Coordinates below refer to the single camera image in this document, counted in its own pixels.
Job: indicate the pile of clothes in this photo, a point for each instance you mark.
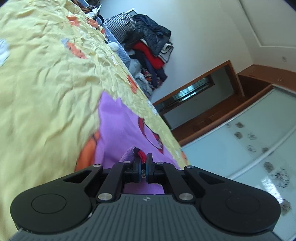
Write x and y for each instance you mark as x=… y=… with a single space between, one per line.
x=152 y=48

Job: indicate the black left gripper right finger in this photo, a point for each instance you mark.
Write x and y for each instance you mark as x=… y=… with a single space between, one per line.
x=229 y=206

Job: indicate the purple knit sweater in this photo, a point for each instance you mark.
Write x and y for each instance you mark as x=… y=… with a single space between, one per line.
x=124 y=136

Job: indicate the checkered houndstooth bag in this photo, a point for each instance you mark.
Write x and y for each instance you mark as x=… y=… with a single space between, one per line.
x=121 y=25

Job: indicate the white sliding wardrobe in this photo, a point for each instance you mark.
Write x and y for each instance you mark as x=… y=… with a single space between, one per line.
x=257 y=148

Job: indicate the yellow carrot print bedspread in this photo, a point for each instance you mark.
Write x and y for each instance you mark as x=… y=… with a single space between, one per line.
x=54 y=68

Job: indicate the wooden door frame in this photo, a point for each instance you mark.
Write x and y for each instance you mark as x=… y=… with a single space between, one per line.
x=213 y=98

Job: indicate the white plush ball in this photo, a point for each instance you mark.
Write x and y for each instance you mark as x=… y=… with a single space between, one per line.
x=114 y=46

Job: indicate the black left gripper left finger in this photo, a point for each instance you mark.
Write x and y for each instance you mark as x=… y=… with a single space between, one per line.
x=65 y=203

